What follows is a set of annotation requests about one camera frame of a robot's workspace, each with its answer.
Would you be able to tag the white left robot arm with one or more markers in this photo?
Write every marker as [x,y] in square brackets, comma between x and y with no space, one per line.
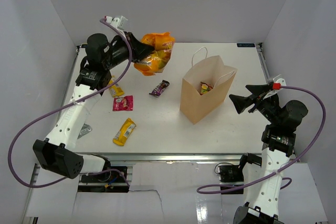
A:
[56,152]

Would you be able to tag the colourful fruit gummy bag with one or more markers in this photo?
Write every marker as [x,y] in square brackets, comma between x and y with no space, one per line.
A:
[205,88]

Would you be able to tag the silver foil wrapper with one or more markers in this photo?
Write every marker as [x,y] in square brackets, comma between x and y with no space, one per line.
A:
[86,129]

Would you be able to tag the aluminium table frame rail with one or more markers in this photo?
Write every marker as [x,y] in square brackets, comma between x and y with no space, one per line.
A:
[169,157]

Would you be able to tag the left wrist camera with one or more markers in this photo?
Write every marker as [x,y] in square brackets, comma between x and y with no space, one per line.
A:
[118,22]

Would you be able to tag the blue label sticker right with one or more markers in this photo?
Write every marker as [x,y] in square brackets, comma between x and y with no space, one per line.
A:
[246,45]

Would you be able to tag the purple chocolate bar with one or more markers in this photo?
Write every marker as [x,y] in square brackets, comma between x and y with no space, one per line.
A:
[160,88]

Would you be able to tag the large orange gummy bag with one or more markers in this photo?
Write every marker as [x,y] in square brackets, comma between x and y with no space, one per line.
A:
[155,63]

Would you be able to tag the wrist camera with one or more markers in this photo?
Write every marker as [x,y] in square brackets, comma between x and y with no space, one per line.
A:
[118,22]
[277,82]

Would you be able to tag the yellow snack bar wrapper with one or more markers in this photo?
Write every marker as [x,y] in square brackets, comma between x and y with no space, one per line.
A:
[125,131]

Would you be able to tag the pink red candy packet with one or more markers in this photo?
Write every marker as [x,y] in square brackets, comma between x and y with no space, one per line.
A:
[123,103]

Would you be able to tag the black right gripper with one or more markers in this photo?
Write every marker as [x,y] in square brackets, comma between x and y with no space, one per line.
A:
[241,103]

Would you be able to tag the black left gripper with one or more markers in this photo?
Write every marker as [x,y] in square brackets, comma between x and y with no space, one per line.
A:
[138,50]

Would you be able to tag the small yellow snack packet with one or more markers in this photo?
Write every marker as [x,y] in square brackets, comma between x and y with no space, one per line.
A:
[115,90]

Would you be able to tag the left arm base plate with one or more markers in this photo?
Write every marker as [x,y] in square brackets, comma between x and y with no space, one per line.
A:
[111,176]

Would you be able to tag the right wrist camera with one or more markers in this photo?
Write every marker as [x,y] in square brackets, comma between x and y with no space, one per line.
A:
[277,82]

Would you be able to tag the brown paper bag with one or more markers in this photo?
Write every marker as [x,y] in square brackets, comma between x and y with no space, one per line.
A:
[212,71]

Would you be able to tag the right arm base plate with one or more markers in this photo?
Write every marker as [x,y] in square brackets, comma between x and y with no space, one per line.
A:
[230,175]

